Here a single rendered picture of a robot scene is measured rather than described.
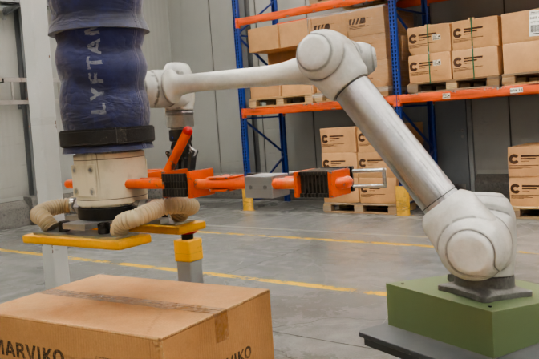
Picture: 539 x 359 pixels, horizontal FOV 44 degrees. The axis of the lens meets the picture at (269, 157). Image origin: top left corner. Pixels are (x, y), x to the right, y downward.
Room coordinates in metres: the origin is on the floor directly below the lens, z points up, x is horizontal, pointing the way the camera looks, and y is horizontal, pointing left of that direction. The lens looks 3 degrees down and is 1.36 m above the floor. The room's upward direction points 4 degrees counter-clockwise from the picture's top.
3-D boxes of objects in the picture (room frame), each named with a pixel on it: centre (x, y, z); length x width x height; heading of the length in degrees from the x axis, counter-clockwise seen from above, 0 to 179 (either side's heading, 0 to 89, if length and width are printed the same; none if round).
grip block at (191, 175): (1.50, 0.19, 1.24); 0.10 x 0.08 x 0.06; 145
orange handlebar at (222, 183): (1.63, 0.16, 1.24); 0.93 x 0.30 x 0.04; 55
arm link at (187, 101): (2.16, 0.28, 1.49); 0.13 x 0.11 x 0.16; 156
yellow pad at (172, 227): (1.72, 0.34, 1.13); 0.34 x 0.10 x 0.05; 55
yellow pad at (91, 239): (1.57, 0.44, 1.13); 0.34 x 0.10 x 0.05; 55
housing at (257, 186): (1.38, 0.01, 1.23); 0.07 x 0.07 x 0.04; 55
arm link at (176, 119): (2.17, 0.28, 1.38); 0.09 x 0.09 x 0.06
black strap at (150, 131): (1.65, 0.39, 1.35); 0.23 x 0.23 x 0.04
